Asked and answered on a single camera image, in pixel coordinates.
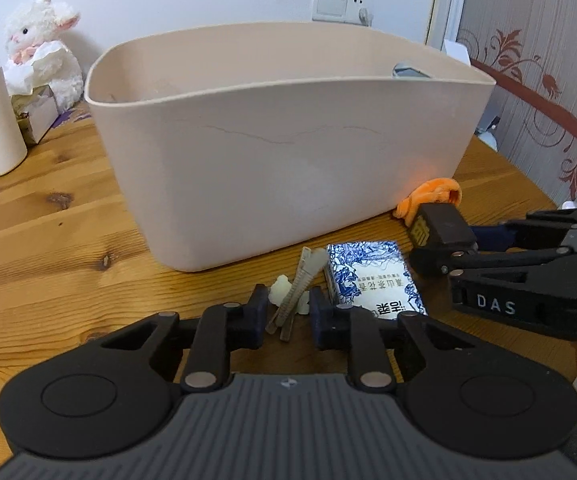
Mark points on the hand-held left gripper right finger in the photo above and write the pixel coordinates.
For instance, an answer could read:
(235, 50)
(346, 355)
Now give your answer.
(321, 322)

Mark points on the white door frame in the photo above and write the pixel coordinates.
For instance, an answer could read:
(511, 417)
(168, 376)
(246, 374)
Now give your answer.
(448, 0)

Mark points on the small white figurine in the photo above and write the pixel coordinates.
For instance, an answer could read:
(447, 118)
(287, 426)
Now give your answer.
(278, 290)

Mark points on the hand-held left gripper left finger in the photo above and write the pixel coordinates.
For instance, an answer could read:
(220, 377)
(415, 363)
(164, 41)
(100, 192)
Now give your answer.
(258, 312)

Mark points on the beige hair clip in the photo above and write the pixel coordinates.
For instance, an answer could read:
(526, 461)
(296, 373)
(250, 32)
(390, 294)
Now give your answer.
(293, 287)

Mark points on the grey object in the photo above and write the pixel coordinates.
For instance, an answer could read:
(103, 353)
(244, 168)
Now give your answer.
(411, 71)

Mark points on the black box yellow label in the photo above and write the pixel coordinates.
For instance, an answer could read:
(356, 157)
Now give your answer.
(443, 225)

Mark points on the white plug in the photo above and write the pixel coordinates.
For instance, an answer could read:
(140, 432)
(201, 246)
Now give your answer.
(365, 16)

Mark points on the white wall switch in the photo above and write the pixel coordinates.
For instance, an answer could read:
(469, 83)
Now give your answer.
(329, 4)

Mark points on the cardboard tissue box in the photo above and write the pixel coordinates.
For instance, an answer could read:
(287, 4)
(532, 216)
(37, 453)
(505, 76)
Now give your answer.
(38, 112)

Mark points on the white plastic item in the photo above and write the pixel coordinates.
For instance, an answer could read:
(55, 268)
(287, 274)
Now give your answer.
(489, 132)

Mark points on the beige plastic storage bin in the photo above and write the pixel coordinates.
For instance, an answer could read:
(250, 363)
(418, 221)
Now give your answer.
(278, 160)

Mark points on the blue white patterned box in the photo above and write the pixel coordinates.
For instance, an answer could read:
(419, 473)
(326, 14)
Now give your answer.
(368, 280)

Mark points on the white wall socket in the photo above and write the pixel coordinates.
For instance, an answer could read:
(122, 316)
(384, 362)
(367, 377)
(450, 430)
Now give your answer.
(361, 2)

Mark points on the orange soft toy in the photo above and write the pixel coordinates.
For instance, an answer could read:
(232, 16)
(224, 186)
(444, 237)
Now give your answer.
(433, 190)

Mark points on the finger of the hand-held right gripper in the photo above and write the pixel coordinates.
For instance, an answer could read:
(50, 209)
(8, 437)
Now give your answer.
(433, 262)
(491, 237)

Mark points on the white plush lamb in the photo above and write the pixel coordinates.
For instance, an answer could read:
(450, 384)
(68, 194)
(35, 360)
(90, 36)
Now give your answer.
(43, 20)

